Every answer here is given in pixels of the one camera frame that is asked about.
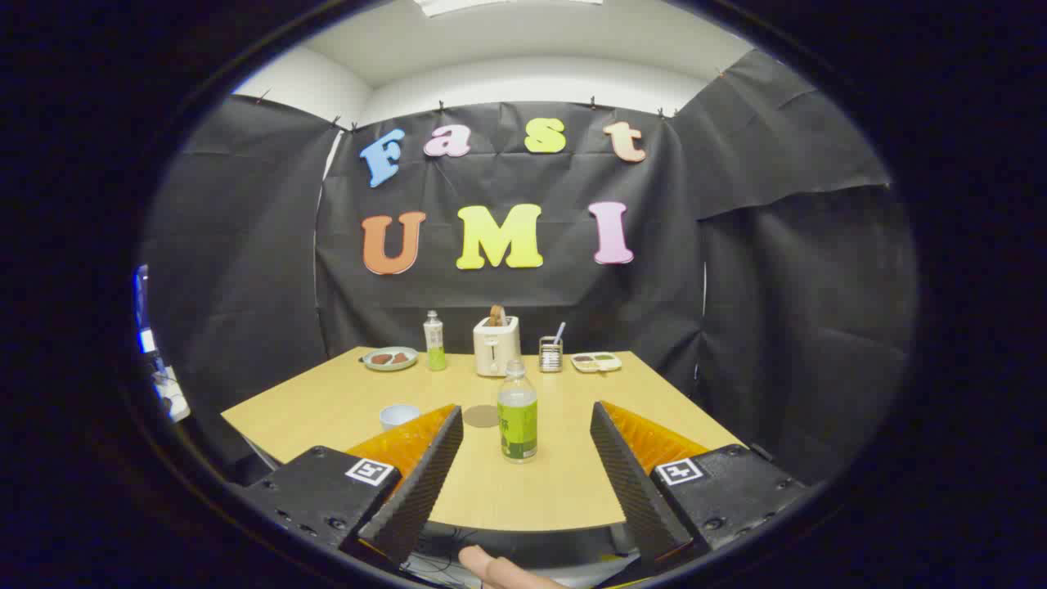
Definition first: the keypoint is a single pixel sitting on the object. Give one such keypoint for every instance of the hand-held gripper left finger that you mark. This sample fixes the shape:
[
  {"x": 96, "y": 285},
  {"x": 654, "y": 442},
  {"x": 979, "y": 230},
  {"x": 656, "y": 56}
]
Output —
[{"x": 425, "y": 474}]

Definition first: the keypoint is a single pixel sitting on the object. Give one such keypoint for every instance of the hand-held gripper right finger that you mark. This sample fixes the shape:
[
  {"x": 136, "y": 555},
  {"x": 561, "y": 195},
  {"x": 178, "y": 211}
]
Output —
[{"x": 626, "y": 474}]

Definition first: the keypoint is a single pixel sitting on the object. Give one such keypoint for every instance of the white cup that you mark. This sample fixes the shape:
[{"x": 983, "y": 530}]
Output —
[{"x": 398, "y": 417}]

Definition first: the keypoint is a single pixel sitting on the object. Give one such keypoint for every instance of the round brown coaster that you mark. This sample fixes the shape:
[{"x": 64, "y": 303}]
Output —
[{"x": 481, "y": 416}]

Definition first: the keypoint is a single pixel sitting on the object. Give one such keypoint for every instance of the juice bottle green label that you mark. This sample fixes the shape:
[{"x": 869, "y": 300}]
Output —
[{"x": 518, "y": 425}]

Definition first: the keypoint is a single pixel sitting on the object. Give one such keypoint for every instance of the capped white green drink bottle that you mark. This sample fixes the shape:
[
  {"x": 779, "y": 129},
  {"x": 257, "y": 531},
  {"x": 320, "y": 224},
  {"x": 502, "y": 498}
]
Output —
[{"x": 434, "y": 348}]

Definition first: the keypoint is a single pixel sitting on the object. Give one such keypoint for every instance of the wooden table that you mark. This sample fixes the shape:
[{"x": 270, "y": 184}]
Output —
[{"x": 556, "y": 491}]

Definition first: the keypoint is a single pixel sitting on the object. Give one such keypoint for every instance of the white divided tray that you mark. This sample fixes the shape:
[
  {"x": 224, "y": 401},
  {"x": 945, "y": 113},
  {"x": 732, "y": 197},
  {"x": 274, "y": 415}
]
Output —
[{"x": 595, "y": 363}]

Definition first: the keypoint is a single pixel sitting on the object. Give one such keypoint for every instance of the pale green plate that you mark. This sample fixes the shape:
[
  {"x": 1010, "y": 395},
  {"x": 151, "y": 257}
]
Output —
[{"x": 389, "y": 365}]

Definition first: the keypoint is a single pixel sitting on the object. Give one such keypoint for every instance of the cream toaster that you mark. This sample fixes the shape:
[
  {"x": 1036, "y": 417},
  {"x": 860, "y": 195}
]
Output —
[{"x": 495, "y": 352}]

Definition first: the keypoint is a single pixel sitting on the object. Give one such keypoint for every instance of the pale drinking straw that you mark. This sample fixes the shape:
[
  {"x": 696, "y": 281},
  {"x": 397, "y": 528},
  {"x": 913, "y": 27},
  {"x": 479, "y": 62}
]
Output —
[{"x": 559, "y": 331}]

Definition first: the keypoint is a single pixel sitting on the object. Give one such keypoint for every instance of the brown bread slice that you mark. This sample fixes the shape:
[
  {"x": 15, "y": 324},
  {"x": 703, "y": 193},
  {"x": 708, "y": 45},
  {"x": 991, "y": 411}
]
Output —
[{"x": 497, "y": 315}]

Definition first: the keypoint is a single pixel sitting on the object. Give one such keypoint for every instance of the white and blue equipment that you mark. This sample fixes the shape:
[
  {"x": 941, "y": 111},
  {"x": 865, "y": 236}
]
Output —
[{"x": 168, "y": 393}]

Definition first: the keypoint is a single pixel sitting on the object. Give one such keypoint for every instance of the ceiling light panel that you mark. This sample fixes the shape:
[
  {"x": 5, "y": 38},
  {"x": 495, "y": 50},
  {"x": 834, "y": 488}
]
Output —
[{"x": 507, "y": 5}]

